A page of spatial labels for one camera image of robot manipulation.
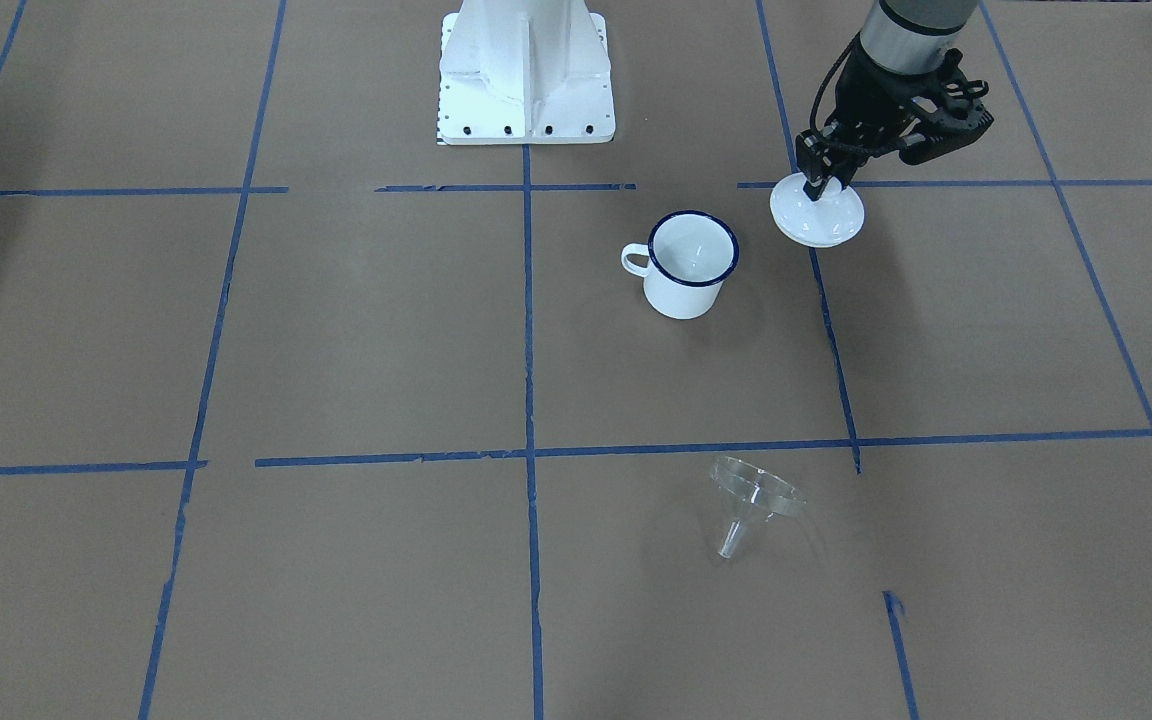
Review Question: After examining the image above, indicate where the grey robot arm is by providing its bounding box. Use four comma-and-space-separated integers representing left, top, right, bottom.
795, 1, 995, 200

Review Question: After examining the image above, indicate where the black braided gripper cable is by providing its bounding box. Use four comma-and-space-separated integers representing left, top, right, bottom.
809, 33, 862, 141

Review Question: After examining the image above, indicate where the white enamel mug blue rim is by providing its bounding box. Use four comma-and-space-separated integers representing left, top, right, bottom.
620, 210, 740, 320

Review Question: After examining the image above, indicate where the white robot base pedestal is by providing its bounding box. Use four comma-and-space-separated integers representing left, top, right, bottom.
435, 1, 617, 146

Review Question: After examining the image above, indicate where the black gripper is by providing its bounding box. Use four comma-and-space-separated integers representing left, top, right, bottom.
797, 47, 995, 202

